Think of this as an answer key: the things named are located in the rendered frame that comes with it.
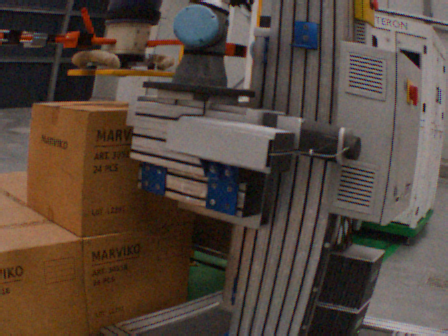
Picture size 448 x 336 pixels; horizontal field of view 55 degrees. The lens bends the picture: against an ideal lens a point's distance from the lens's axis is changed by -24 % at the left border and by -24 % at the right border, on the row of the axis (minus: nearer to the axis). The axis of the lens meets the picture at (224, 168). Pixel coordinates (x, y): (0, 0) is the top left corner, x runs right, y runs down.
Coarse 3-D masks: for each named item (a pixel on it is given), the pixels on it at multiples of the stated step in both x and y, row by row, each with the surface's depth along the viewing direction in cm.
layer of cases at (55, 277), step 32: (0, 192) 188; (0, 224) 147; (32, 224) 156; (192, 224) 204; (0, 256) 123; (32, 256) 135; (64, 256) 148; (96, 256) 162; (128, 256) 176; (160, 256) 191; (0, 288) 123; (32, 288) 136; (64, 288) 149; (96, 288) 163; (128, 288) 178; (160, 288) 194; (0, 320) 123; (32, 320) 136; (64, 320) 149; (96, 320) 164
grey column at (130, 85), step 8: (152, 32) 324; (152, 48) 329; (120, 80) 330; (128, 80) 326; (136, 80) 324; (144, 80) 331; (120, 88) 330; (128, 88) 326; (136, 88) 326; (144, 88) 333; (120, 96) 330; (128, 96) 326
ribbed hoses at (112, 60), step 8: (80, 56) 169; (88, 56) 168; (96, 56) 163; (104, 56) 161; (112, 56) 163; (160, 56) 193; (168, 56) 191; (80, 64) 176; (112, 64) 165; (160, 64) 186; (168, 64) 187
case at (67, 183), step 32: (32, 128) 172; (64, 128) 157; (96, 128) 154; (128, 128) 166; (32, 160) 172; (64, 160) 158; (96, 160) 156; (128, 160) 169; (32, 192) 173; (64, 192) 159; (96, 192) 159; (128, 192) 171; (64, 224) 161; (96, 224) 160; (128, 224) 174; (160, 224) 188
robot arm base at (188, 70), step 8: (184, 56) 142; (192, 56) 140; (200, 56) 140; (208, 56) 140; (216, 56) 141; (224, 56) 145; (184, 64) 141; (192, 64) 140; (200, 64) 139; (208, 64) 140; (216, 64) 141; (224, 64) 145; (176, 72) 142; (184, 72) 140; (192, 72) 139; (200, 72) 140; (208, 72) 140; (216, 72) 141; (224, 72) 144; (176, 80) 142; (184, 80) 140; (192, 80) 139; (200, 80) 139; (208, 80) 139; (216, 80) 141; (224, 80) 143
